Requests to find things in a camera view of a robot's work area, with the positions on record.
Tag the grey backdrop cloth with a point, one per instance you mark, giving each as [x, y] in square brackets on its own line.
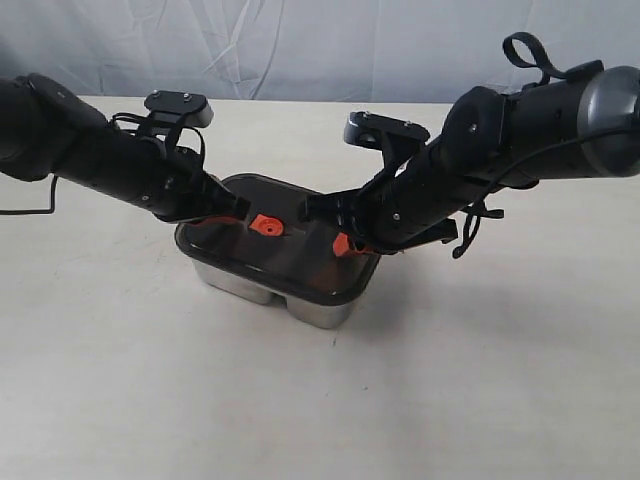
[344, 51]

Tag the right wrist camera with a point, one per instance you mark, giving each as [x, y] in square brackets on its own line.
[365, 129]

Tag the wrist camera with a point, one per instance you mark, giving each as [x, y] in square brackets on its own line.
[174, 107]
[365, 129]

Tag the stainless steel lunch box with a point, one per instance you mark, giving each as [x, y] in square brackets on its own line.
[280, 295]

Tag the transparent lid with orange valve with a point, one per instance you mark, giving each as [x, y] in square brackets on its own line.
[280, 250]

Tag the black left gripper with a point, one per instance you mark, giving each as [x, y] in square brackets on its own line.
[189, 194]

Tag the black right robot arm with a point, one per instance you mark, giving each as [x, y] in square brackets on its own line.
[433, 188]

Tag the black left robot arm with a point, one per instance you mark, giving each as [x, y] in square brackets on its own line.
[49, 132]

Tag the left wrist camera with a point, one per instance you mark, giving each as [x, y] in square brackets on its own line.
[174, 107]

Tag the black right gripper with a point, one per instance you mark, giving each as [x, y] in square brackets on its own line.
[368, 220]

